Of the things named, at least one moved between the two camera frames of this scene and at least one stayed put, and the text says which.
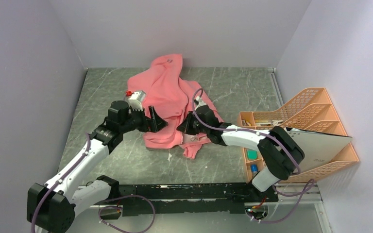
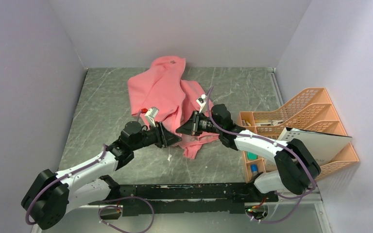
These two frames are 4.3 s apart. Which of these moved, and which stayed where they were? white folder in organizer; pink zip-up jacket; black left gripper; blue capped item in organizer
Moved: black left gripper
Stayed: pink zip-up jacket; white folder in organizer; blue capped item in organizer
